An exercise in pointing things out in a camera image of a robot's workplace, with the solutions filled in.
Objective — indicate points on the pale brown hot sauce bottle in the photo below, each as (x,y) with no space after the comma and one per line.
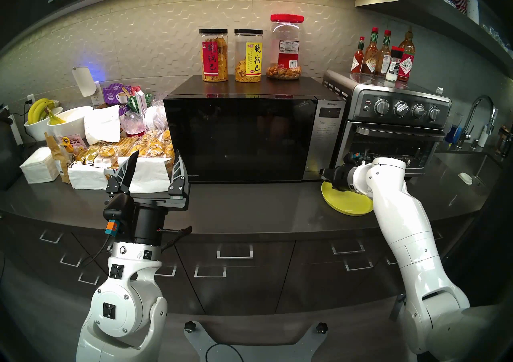
(384,60)

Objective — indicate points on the black steel Panasonic microwave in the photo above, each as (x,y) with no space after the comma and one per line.
(328,145)

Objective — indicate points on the snack jar red label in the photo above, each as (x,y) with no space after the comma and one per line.
(214,60)

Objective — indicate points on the dark lower drawer cabinets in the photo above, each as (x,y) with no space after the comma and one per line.
(240,289)

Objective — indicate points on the stainless steel sink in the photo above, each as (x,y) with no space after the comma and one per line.
(461,165)

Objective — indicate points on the stainless steel toaster oven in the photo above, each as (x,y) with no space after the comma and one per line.
(406,123)

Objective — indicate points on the small red Tabasco bottle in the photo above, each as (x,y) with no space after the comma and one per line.
(357,64)

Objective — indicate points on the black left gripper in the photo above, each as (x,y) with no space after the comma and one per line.
(149,225)

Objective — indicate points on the green white sachet box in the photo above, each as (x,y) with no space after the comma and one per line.
(140,100)

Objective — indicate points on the brown glass bottle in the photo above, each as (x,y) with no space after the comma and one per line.
(505,141)

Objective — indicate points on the large white bowl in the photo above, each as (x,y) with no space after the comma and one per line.
(74,123)

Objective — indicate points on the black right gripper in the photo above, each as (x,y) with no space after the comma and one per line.
(344,177)

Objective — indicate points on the white cup stack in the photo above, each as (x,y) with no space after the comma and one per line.
(473,8)

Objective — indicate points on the black countertop appliance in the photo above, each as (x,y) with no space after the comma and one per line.
(8,153)

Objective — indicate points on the blue dish sponge holder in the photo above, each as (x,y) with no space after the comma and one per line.
(453,135)

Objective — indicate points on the white napkin stack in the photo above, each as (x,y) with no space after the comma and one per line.
(38,167)

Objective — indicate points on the pink snack packet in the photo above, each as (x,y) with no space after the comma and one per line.
(76,141)

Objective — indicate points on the black star knob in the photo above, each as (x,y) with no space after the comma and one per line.
(322,328)
(190,326)

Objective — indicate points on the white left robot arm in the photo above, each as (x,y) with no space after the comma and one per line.
(124,309)

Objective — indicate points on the large red Tabasco bottle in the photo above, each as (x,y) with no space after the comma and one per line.
(406,64)

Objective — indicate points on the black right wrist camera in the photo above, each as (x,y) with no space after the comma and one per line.
(352,159)

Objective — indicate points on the white cardboard snack box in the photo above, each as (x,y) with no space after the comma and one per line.
(86,179)

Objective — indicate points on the white plug-in device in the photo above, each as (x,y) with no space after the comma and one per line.
(83,80)

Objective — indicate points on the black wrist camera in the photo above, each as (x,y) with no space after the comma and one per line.
(352,159)
(118,209)

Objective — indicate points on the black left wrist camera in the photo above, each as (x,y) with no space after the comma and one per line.
(118,209)

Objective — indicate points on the white paper bag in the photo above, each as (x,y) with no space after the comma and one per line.
(103,125)

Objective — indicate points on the yellow plate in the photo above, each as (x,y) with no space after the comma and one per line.
(344,205)

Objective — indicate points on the large clear jar red lid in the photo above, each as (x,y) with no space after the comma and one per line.
(286,52)

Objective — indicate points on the dark wall shelf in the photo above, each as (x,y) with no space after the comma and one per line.
(433,12)

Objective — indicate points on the snack jar yellow label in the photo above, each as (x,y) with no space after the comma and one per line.
(248,62)

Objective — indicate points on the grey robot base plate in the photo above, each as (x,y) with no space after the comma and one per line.
(260,355)

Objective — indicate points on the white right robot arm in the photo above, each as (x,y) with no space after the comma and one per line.
(417,245)

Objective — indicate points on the white wall outlet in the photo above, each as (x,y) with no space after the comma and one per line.
(97,98)

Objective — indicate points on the chrome kitchen faucet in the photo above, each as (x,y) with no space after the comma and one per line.
(475,110)

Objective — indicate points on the small white bowl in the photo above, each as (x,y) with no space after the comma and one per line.
(35,131)

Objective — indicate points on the brown kraft paper bag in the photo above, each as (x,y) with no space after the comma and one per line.
(58,159)

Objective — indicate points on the black cap spice shaker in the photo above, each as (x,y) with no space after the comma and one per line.
(394,66)

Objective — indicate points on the orange-brown hot sauce bottle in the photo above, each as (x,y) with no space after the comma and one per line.
(370,62)

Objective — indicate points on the clear plastic cutlery pack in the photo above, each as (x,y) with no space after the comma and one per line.
(156,118)

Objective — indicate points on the yellow banana bunch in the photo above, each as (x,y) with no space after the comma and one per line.
(38,109)

